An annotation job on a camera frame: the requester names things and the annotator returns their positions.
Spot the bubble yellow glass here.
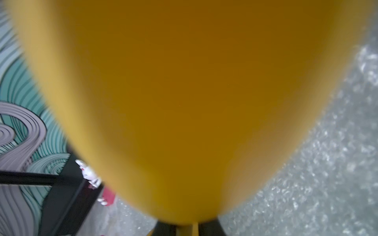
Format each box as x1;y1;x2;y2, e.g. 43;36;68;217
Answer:
5;1;376;236

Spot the black ribbed case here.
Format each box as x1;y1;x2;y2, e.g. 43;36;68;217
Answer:
38;153;103;236

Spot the white bunny phone stand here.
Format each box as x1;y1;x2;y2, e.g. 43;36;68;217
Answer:
75;159;116;207

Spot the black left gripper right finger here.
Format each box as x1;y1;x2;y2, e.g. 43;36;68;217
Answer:
198;218;226;236

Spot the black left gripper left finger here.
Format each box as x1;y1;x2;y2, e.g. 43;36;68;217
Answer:
147;221;177;236

